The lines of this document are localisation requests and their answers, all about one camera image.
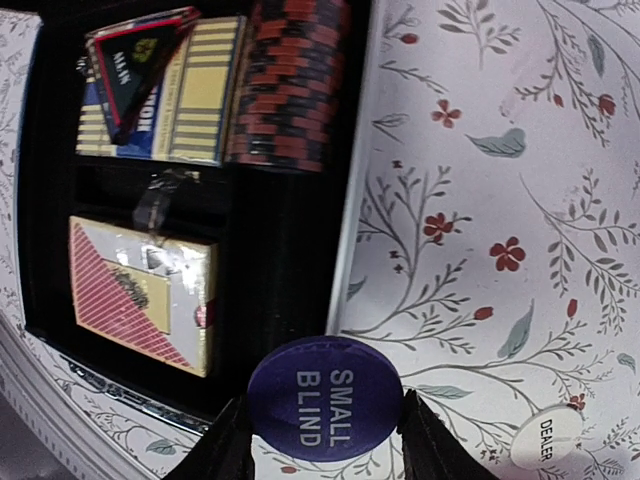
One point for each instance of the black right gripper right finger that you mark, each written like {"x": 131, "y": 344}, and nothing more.
{"x": 429, "y": 449}

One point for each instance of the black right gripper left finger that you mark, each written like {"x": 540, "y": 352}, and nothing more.
{"x": 224, "y": 451}

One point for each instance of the blue dealer button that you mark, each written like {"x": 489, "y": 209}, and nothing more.
{"x": 325, "y": 398}

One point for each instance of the white dealer button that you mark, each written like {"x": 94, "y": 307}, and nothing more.
{"x": 547, "y": 437}

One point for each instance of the pink card deck box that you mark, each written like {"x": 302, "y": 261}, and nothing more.
{"x": 153, "y": 295}

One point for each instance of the aluminium poker case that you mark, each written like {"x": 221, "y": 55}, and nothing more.
{"x": 278, "y": 231}

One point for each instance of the blue gold card deck box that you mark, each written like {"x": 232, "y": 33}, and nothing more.
{"x": 185, "y": 118}

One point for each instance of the black triangular card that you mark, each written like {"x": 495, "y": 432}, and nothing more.
{"x": 127, "y": 60}

